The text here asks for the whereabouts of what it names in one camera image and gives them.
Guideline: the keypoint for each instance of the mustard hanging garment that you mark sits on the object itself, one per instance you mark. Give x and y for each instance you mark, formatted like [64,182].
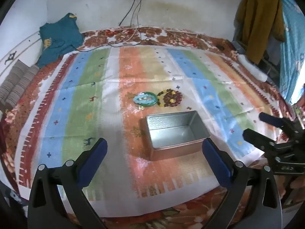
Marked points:
[259,23]

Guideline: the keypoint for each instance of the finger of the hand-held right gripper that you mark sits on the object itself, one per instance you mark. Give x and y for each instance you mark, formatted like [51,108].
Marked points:
[255,137]
[268,118]

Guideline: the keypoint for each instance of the rectangular metal tin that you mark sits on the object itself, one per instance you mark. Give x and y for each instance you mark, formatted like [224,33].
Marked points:
[177,133]

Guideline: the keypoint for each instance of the striped colourful mat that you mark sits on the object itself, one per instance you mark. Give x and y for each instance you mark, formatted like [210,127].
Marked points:
[100,95]

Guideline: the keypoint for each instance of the striped brown pillow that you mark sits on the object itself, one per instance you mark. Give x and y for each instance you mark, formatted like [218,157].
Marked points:
[23,85]
[10,81]

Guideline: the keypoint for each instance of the teal garment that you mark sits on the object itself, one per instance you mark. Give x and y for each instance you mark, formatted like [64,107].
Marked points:
[59,35]

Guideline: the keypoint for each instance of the white rolled cloth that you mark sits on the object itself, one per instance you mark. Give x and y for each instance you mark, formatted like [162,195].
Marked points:
[253,68]

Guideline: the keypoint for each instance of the green jade bangle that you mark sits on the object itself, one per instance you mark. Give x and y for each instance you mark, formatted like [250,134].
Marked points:
[154,95]

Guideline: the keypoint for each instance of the blue patterned curtain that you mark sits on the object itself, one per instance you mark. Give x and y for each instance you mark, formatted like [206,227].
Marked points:
[293,47]

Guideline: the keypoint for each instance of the person's right hand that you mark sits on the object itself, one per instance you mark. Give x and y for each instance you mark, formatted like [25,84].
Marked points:
[296,183]

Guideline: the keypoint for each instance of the white bed headboard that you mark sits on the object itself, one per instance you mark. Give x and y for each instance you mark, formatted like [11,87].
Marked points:
[21,50]

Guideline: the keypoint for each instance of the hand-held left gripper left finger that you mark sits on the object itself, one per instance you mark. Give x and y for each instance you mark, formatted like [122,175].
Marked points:
[91,163]

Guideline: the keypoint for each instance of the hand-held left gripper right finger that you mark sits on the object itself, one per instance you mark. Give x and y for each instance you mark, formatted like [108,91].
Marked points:
[216,164]

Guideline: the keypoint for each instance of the small black object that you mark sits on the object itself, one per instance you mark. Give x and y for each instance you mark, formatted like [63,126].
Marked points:
[221,48]

